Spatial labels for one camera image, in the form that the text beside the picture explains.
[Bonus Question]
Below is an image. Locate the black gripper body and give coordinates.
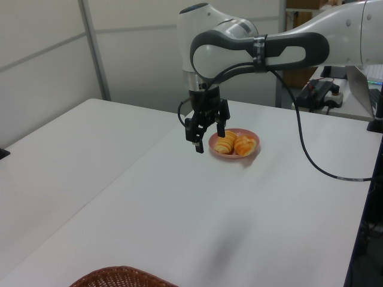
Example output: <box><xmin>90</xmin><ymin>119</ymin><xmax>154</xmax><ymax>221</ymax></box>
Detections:
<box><xmin>187</xmin><ymin>87</ymin><xmax>224</xmax><ymax>121</ymax></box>

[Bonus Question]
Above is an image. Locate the ridged toy bread roll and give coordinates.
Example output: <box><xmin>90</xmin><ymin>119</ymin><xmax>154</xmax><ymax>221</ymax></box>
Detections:
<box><xmin>214</xmin><ymin>130</ymin><xmax>238</xmax><ymax>155</ymax></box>

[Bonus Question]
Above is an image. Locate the braided toy bread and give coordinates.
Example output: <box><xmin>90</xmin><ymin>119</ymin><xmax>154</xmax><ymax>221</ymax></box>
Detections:
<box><xmin>233</xmin><ymin>134</ymin><xmax>258</xmax><ymax>158</ymax></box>

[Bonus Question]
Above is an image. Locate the pink plate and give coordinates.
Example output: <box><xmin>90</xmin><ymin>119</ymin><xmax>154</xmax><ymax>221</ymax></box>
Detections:
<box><xmin>208</xmin><ymin>127</ymin><xmax>260</xmax><ymax>160</ymax></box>

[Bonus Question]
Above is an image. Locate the brown woven basket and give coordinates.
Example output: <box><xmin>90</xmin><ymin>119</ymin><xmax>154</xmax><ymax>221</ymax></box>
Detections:
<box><xmin>68</xmin><ymin>265</ymin><xmax>180</xmax><ymax>287</ymax></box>

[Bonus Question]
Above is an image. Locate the low cardboard box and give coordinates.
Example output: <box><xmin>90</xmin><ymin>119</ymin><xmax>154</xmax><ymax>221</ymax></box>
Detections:
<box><xmin>282</xmin><ymin>68</ymin><xmax>318</xmax><ymax>89</ymax></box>

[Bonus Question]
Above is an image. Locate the black electronics box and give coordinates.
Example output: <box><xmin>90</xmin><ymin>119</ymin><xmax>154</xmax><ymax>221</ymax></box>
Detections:
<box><xmin>296</xmin><ymin>78</ymin><xmax>344</xmax><ymax>114</ymax></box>

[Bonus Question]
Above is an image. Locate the tall cardboard box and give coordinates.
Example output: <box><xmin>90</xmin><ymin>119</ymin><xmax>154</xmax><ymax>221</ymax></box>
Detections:
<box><xmin>292</xmin><ymin>11</ymin><xmax>312</xmax><ymax>29</ymax></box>

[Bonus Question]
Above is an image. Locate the silver laptop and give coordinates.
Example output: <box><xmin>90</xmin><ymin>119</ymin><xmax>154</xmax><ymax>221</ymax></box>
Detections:
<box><xmin>345</xmin><ymin>64</ymin><xmax>383</xmax><ymax>119</ymax></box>

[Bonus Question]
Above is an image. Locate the black cable strap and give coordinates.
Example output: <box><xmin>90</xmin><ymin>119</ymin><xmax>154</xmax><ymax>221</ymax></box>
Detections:
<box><xmin>252</xmin><ymin>34</ymin><xmax>269</xmax><ymax>74</ymax></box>

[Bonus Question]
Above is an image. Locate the grey partition post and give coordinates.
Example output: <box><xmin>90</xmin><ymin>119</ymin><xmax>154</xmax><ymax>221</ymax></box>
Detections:
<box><xmin>78</xmin><ymin>0</ymin><xmax>112</xmax><ymax>102</ymax></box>
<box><xmin>274</xmin><ymin>0</ymin><xmax>288</xmax><ymax>108</ymax></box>

